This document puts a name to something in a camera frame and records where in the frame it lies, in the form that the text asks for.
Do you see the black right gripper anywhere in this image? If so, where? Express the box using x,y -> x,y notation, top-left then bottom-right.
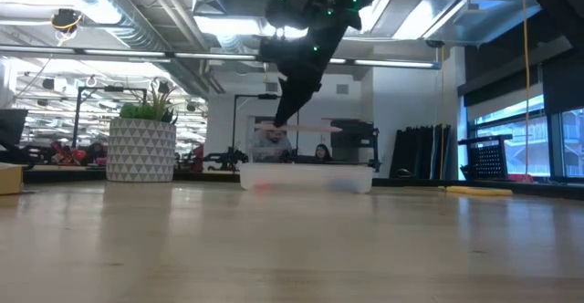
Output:
259,19 -> 349,129

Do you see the wooden ruler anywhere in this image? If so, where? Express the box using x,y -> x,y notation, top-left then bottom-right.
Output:
254,121 -> 344,134

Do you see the clear plastic container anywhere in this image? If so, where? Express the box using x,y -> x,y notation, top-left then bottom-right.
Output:
238,162 -> 375,194

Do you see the yellow green crayon box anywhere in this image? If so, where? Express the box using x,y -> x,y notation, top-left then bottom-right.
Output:
0,162 -> 25,196

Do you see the black equipment rack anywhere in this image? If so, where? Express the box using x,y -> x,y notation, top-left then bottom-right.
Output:
330,118 -> 381,172

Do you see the long LED light bar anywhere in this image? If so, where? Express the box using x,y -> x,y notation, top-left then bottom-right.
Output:
0,44 -> 442,70

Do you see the green artificial plant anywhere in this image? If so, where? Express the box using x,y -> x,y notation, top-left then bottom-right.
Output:
119,79 -> 180,125

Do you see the white triangle-patterned pot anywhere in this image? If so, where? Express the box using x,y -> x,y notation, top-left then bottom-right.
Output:
106,118 -> 178,183

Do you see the black perforated cart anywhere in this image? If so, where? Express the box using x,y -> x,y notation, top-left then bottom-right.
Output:
458,133 -> 515,181

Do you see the red and black equipment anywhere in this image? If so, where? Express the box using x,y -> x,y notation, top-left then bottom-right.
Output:
49,141 -> 109,167

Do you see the black monitor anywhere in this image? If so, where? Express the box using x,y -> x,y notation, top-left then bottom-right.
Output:
0,109 -> 29,147

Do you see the black rectangular stand frame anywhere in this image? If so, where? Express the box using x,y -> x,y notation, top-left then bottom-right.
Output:
231,93 -> 301,158

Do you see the silver round air duct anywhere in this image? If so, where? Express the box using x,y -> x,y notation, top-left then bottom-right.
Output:
40,0 -> 214,95

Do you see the silver rectangular air duct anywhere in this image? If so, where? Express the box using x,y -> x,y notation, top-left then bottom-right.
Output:
391,0 -> 544,47

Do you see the black gantry frame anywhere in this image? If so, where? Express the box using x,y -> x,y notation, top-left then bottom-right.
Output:
72,85 -> 149,149

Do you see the yellow hanging cable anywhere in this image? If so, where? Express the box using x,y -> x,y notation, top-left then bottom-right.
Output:
522,0 -> 533,176

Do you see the black aluminium table frame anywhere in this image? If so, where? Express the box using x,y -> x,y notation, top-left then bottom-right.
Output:
22,168 -> 584,202

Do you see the black ceiling cable reel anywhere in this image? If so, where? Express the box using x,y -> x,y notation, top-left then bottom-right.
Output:
49,8 -> 84,36

